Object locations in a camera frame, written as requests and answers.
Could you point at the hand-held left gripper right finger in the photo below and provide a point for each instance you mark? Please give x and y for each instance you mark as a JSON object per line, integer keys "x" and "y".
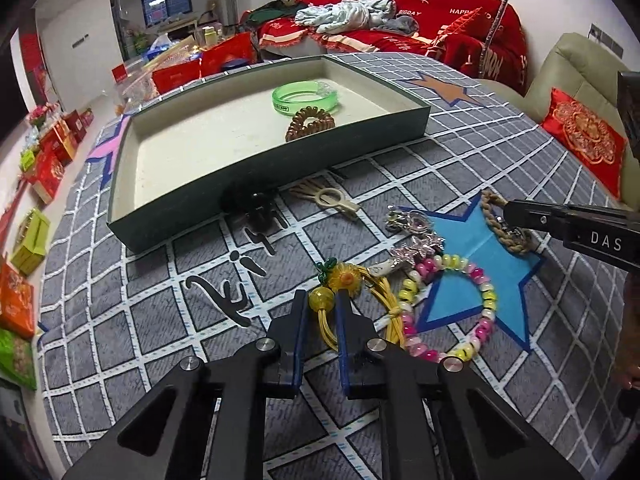
{"x": 342, "y": 340}

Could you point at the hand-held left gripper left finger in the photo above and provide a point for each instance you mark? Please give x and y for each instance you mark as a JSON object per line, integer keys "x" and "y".
{"x": 297, "y": 340}

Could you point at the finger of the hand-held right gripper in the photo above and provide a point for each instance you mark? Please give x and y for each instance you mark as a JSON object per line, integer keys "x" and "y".
{"x": 535, "y": 225}
{"x": 550, "y": 206}

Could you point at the silver rhinestone hair clip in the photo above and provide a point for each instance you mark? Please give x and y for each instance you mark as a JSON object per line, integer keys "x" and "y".
{"x": 415, "y": 252}

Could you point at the black hair claw clip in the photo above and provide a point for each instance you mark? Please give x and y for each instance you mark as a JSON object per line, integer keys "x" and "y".
{"x": 255, "y": 207}

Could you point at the beige rabbit hair clip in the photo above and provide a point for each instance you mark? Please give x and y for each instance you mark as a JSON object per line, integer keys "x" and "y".
{"x": 332, "y": 199}

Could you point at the green shallow box tray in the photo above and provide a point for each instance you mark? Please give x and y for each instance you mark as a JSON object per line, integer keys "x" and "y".
{"x": 200, "y": 160}

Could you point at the green translucent bangle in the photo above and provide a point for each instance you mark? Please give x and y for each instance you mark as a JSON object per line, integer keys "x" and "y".
{"x": 285, "y": 105}

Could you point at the person's right forearm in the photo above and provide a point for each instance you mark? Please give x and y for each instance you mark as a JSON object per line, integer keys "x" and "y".
{"x": 631, "y": 320}

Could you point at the red embroidered cushion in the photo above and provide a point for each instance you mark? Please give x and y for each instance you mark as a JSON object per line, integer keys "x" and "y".
{"x": 585, "y": 135}

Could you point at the blue star patch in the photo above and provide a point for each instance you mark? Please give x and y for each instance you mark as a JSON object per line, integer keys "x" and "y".
{"x": 460, "y": 300}

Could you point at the grey checked tablecloth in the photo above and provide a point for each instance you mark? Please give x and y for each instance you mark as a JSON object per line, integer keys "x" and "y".
{"x": 175, "y": 310}

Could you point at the beige leather sofa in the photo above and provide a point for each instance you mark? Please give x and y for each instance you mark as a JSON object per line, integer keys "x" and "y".
{"x": 565, "y": 65}

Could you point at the brown star patch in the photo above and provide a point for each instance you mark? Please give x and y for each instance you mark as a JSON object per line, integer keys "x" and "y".
{"x": 450, "y": 91}

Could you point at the metal stand pole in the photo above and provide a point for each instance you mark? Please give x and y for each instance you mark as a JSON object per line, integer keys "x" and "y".
{"x": 500, "y": 15}

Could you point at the red sofa cover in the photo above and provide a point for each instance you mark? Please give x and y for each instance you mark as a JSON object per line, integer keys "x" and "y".
{"x": 450, "y": 15}

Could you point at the grey garment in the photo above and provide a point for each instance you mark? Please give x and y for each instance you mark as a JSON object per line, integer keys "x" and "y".
{"x": 400, "y": 26}

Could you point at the pink star patch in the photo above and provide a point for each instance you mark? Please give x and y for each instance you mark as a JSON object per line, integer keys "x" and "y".
{"x": 107, "y": 152}

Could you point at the green snack bag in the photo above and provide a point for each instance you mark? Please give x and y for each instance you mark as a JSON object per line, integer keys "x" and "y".
{"x": 17, "y": 360}

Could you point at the light blue clothes pile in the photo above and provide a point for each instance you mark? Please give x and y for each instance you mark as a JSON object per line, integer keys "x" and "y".
{"x": 345, "y": 12}

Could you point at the yellow-green gift box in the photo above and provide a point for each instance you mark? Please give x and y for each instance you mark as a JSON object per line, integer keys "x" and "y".
{"x": 32, "y": 240}

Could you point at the orange gift box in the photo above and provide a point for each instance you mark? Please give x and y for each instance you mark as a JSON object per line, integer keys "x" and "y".
{"x": 15, "y": 300}

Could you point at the red gift bag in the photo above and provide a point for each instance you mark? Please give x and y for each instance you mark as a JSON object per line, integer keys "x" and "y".
{"x": 230, "y": 52}

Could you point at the red gift box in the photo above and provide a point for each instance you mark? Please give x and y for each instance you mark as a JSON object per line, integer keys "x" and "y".
{"x": 50, "y": 175}

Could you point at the dark green cloth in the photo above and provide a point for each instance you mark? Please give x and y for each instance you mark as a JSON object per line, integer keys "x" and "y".
{"x": 267, "y": 10}

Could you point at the pink flower bouquet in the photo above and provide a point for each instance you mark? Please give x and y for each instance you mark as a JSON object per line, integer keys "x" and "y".
{"x": 42, "y": 114}

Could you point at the window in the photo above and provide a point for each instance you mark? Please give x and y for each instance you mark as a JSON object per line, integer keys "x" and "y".
{"x": 165, "y": 2}

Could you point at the wall socket panel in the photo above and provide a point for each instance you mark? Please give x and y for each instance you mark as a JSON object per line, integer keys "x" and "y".
{"x": 605, "y": 40}

